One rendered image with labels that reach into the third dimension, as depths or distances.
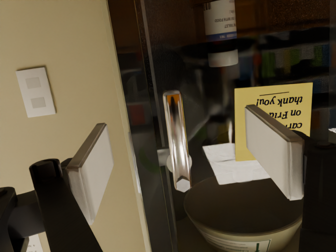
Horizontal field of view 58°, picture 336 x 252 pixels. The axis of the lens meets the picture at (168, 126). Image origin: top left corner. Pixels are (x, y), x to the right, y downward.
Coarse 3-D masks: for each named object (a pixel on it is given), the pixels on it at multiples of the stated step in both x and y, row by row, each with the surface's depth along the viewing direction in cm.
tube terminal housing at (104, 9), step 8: (104, 0) 28; (104, 8) 28; (104, 16) 28; (104, 24) 28; (112, 40) 29; (112, 48) 29; (112, 56) 29; (112, 64) 29; (120, 88) 30; (120, 96) 30; (120, 104) 31; (120, 112) 31; (128, 128) 31; (128, 144) 32; (128, 152) 32; (136, 184) 33; (136, 192) 33; (136, 200) 34; (144, 224) 34; (144, 232) 35; (144, 240) 35
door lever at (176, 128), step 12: (168, 96) 24; (180, 96) 24; (168, 108) 24; (180, 108) 24; (168, 120) 25; (180, 120) 25; (168, 132) 25; (180, 132) 25; (168, 144) 26; (180, 144) 25; (168, 156) 31; (180, 156) 26; (168, 168) 31; (180, 168) 26; (180, 180) 26
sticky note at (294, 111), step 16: (240, 96) 29; (256, 96) 29; (272, 96) 30; (288, 96) 30; (304, 96) 30; (240, 112) 30; (272, 112) 30; (288, 112) 30; (304, 112) 30; (240, 128) 30; (304, 128) 31; (240, 144) 31; (240, 160) 31
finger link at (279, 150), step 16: (256, 112) 18; (256, 128) 17; (272, 128) 15; (288, 128) 14; (256, 144) 18; (272, 144) 15; (288, 144) 13; (272, 160) 15; (288, 160) 13; (272, 176) 16; (288, 176) 14; (288, 192) 14
